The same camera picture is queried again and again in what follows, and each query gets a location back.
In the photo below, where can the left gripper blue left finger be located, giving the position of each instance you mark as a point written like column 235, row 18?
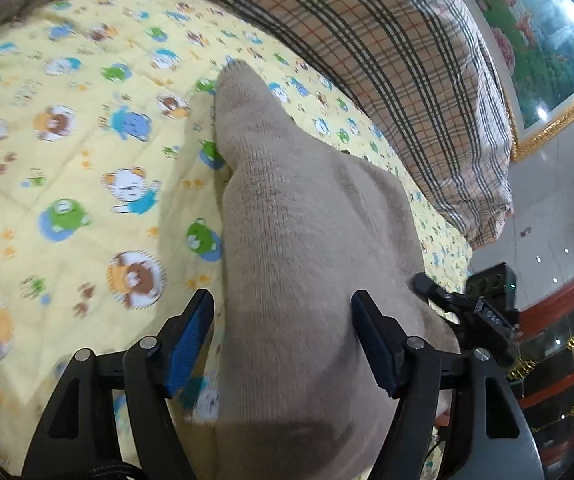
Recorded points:
column 181, row 339

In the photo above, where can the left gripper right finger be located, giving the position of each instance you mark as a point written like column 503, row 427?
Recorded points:
column 382, row 340

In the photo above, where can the beige knitted garment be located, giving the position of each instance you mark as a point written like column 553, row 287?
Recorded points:
column 305, row 226

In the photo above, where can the red wooden glass cabinet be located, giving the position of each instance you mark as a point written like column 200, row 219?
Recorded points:
column 543, row 378

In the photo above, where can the yellow cartoon bear quilt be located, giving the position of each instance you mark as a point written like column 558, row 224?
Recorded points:
column 108, row 177

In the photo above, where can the beige plaid pillow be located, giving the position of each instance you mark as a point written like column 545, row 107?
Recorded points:
column 422, row 73

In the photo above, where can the gold framed landscape painting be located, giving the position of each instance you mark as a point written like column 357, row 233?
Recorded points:
column 536, row 43

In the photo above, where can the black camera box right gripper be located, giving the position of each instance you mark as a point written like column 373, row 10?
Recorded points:
column 497, row 285

